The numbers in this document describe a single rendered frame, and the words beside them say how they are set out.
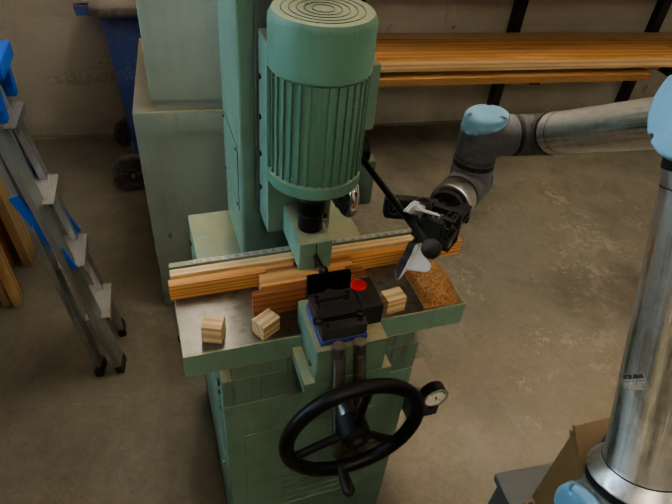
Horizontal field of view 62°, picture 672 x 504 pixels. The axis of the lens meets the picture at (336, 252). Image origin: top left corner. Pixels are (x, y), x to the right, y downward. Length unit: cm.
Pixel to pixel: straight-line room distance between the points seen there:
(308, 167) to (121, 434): 138
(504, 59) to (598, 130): 232
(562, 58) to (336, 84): 277
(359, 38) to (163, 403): 158
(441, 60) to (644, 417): 261
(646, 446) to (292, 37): 75
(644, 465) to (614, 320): 192
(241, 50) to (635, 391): 87
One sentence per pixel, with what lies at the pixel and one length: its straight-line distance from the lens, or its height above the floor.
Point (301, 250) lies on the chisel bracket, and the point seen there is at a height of 102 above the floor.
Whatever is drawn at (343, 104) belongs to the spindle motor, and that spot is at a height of 135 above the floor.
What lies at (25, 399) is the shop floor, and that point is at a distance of 231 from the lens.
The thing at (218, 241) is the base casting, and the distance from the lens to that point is 150.
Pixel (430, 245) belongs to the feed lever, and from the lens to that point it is 95.
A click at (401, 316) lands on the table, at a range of 119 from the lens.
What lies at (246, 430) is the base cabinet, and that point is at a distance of 135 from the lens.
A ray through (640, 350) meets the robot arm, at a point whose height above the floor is 121.
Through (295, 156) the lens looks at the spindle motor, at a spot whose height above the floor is 125.
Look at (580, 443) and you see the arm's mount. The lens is 119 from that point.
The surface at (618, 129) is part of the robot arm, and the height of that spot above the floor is 133.
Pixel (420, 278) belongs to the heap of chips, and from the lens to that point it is 125.
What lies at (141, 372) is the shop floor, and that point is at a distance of 226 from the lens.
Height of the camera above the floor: 175
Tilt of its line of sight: 40 degrees down
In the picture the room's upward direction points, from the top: 6 degrees clockwise
